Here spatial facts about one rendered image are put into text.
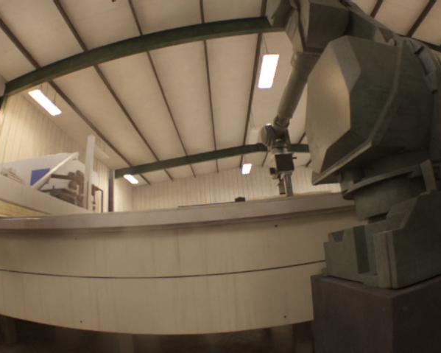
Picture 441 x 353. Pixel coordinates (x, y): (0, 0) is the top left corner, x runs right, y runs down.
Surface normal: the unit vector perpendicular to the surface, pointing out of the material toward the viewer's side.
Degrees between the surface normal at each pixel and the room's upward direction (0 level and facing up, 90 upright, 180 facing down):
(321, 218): 90
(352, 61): 90
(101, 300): 90
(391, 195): 90
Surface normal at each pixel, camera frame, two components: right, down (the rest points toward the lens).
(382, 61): 0.10, -0.29
